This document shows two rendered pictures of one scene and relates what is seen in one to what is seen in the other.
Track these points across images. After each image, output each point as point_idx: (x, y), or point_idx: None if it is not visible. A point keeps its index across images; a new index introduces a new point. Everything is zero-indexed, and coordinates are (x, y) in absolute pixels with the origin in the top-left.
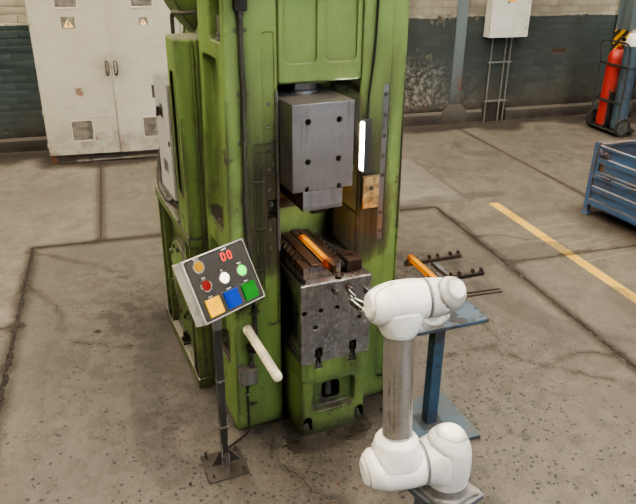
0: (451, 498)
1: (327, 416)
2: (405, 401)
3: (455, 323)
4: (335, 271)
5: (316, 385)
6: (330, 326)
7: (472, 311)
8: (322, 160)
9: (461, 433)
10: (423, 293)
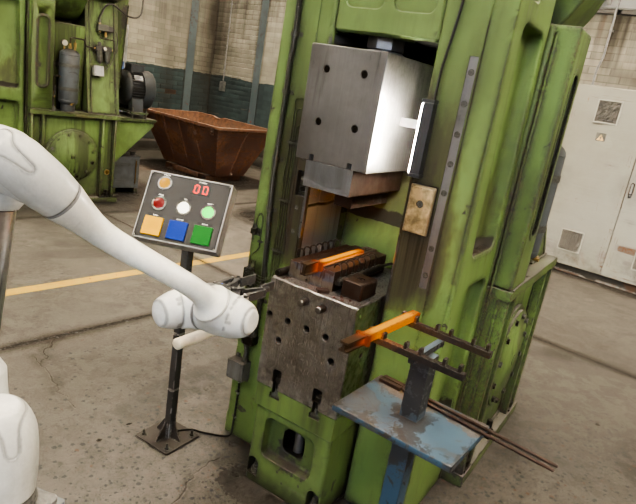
0: None
1: (274, 474)
2: None
3: (394, 433)
4: (303, 272)
5: (278, 425)
6: (295, 350)
7: (449, 446)
8: (334, 124)
9: None
10: None
